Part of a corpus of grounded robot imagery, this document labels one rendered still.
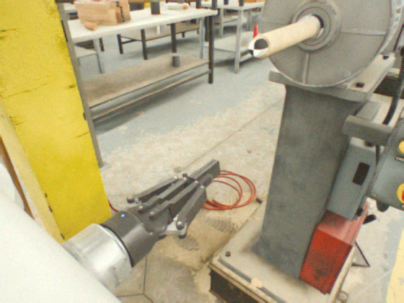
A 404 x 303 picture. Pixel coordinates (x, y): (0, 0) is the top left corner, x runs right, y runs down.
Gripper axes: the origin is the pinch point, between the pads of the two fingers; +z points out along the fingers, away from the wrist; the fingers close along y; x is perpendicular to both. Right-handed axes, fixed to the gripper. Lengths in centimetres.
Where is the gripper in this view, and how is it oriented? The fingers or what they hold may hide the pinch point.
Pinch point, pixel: (205, 174)
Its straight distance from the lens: 51.2
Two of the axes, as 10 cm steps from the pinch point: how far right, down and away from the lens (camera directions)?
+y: 7.7, 2.2, -6.0
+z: 6.2, -4.4, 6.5
